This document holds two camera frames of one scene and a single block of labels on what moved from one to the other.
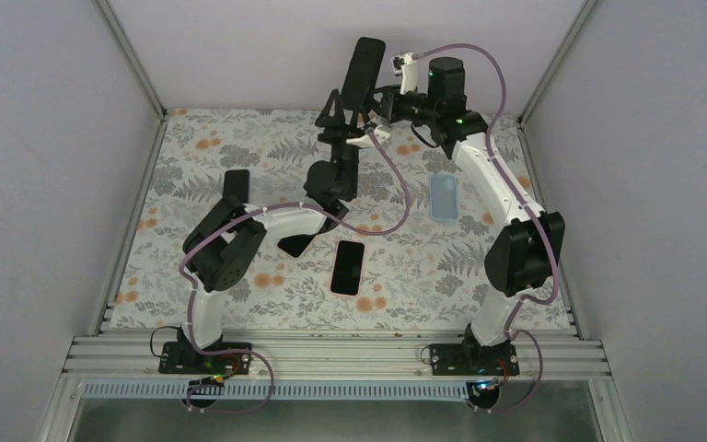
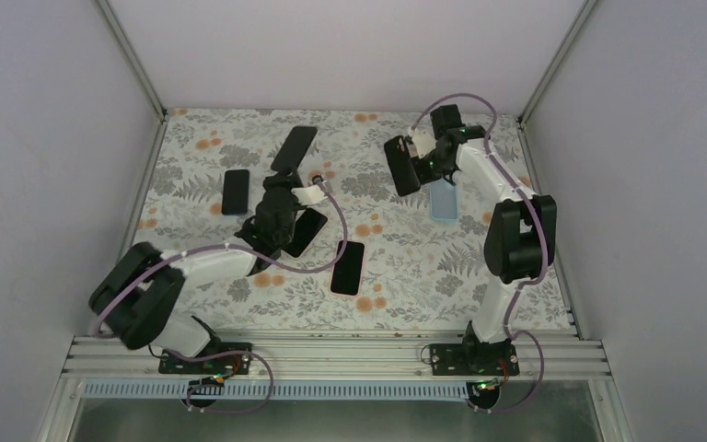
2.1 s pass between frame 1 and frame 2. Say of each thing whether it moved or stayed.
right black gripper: moved
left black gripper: moved
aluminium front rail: stayed
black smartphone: stayed
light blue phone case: stayed
